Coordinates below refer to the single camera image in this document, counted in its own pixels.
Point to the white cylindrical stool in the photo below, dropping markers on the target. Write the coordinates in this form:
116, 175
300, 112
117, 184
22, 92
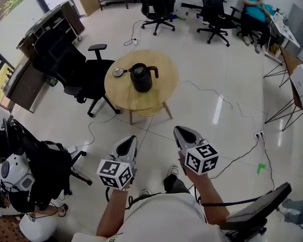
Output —
38, 228

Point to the person's white shirt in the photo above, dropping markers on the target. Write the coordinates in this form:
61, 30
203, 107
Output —
161, 220

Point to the small white power strip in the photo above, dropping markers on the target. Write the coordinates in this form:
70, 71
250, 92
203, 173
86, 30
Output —
135, 41

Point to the round wooden table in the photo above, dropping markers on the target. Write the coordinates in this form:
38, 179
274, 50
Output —
164, 79

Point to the black chair with clothing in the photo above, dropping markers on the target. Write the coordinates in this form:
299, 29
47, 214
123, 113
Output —
45, 165

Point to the person's black trouser leg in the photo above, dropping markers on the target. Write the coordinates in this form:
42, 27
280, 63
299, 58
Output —
175, 184

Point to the grey metal cabinet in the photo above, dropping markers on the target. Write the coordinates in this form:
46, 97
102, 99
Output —
300, 26

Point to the person's left forearm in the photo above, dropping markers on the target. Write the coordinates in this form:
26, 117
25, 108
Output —
112, 213

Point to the black mesh office chair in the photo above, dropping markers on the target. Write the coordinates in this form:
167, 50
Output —
156, 1
214, 6

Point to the person's white shoe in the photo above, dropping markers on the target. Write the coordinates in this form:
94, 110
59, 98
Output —
145, 192
173, 171

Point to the green floor brush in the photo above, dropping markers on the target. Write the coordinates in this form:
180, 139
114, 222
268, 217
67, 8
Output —
178, 17

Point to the black kettle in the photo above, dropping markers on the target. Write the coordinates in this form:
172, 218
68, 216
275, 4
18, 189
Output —
141, 82

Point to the dark open shelf cart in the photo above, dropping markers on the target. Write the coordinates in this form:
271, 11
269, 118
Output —
53, 21

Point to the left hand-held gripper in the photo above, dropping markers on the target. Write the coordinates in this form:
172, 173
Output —
113, 171

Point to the black flat panel device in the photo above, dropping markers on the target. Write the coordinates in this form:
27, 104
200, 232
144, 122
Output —
260, 210

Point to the low dark wooden cabinet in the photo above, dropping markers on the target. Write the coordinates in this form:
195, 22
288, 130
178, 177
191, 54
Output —
25, 84

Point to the white desk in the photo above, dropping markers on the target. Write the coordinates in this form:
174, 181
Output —
285, 30

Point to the large black office chair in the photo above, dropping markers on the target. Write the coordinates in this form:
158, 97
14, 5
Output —
91, 77

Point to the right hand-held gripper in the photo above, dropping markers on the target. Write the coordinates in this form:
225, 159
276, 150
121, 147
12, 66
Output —
202, 159

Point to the person's right hand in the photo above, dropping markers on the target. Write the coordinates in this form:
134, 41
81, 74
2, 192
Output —
182, 161

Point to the white round-faced machine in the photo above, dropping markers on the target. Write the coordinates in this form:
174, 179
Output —
15, 173

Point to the person's right forearm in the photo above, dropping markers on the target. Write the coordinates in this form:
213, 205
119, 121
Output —
209, 200

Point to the white floor power strip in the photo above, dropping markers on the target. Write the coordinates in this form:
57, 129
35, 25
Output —
259, 134

